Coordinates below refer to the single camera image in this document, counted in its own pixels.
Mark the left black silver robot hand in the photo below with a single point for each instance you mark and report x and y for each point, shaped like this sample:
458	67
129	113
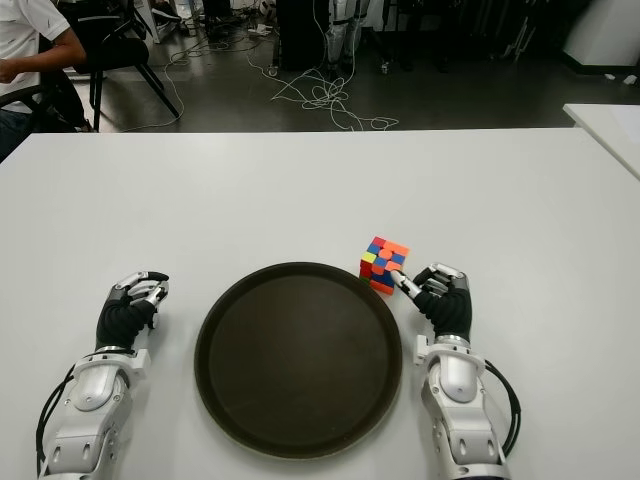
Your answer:
120	315

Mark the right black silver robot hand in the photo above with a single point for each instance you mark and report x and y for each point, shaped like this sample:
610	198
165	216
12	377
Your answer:
450	305

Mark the multicoloured Rubik's cube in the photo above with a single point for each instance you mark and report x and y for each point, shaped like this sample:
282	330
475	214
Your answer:
395	250

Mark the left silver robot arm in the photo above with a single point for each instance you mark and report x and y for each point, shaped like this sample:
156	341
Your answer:
95	390

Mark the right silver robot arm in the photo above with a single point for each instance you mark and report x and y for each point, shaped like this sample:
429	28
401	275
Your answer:
457	385

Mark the dark brown round plate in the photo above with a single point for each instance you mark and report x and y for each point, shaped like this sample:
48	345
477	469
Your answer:
300	360

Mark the black office armchair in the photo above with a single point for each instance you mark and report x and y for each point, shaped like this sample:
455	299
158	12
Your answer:
65	105

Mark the white side table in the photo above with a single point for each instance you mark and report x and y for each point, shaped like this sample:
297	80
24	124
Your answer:
610	135

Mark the black four-legged chair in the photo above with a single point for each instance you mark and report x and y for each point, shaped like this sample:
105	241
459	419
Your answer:
115	55

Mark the black wheeled equipment rack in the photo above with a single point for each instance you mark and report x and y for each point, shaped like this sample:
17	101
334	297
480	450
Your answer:
450	35

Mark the crumpled white paper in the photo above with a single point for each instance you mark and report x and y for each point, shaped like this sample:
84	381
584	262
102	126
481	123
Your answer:
631	81

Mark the seated person in white shirt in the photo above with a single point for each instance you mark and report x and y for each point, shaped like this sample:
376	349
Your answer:
20	30

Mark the black cabinet on casters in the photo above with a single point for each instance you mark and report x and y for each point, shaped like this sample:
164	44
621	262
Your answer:
300	35

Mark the white power strip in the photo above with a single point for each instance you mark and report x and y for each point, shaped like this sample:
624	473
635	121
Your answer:
260	31

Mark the white machine housing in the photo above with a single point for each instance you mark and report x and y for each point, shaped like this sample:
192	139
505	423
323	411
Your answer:
610	30

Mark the white desk frame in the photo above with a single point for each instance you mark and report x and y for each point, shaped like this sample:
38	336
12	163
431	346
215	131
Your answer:
162	27

